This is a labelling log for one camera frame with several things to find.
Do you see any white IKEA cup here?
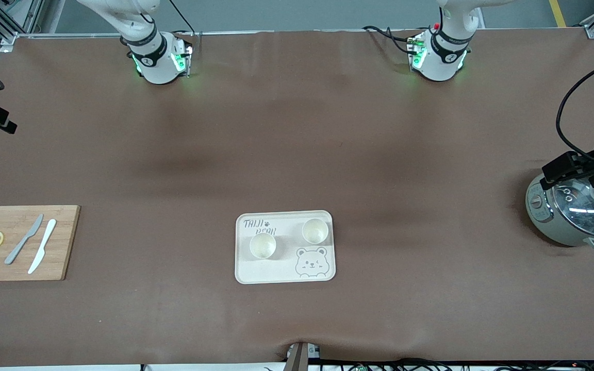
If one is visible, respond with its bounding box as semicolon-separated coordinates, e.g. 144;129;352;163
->
302;218;328;245
249;232;277;260

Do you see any white bear print tray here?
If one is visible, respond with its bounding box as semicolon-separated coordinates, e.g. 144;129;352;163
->
234;210;337;285

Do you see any white plastic knife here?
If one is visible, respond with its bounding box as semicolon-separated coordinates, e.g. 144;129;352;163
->
27;218;57;275

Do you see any grey rice cooker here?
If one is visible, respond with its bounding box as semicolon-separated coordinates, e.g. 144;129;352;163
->
525;172;594;252

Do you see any grey plastic knife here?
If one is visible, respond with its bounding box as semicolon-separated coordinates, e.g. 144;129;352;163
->
4;213;44;265

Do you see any wooden cutting board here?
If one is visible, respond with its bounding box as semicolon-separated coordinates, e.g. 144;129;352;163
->
0;205;81;282

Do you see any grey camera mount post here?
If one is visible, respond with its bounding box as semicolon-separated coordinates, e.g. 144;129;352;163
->
284;341;321;371

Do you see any black camera clamp mount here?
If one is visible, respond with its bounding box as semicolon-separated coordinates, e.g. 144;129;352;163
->
541;119;594;189

